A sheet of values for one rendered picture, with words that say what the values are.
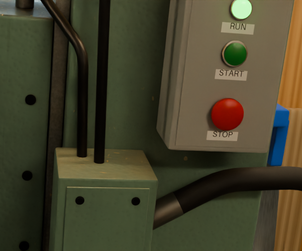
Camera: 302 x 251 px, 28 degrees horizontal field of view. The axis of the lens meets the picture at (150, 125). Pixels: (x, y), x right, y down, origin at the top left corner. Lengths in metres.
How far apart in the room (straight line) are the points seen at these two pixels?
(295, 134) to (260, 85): 1.43
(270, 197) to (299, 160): 0.49
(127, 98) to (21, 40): 0.12
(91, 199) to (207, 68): 0.15
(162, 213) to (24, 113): 0.18
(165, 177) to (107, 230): 0.11
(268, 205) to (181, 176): 0.93
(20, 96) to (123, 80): 0.11
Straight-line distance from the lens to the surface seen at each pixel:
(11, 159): 0.65
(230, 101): 0.54
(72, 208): 0.54
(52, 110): 0.62
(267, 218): 1.56
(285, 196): 2.04
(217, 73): 0.54
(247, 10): 0.53
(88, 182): 0.53
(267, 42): 0.55
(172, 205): 0.59
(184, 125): 0.55
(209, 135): 0.55
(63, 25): 0.57
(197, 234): 0.67
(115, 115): 0.59
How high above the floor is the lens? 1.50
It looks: 17 degrees down
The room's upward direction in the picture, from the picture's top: 6 degrees clockwise
